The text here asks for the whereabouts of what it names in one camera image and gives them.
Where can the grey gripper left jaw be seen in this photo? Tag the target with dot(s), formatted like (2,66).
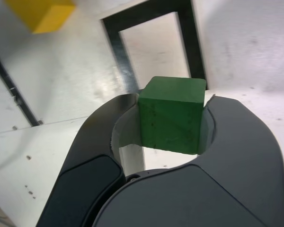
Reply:
(92,142)

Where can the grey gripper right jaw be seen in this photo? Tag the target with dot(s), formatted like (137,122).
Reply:
(227,177)

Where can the green cube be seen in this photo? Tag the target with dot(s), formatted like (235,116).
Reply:
(170,118)

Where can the yellow cube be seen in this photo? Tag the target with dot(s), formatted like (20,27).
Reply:
(38,14)

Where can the black tape square outline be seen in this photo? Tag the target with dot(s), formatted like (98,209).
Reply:
(114,40)

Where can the black tape strip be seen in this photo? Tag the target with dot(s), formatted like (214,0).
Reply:
(14,91)

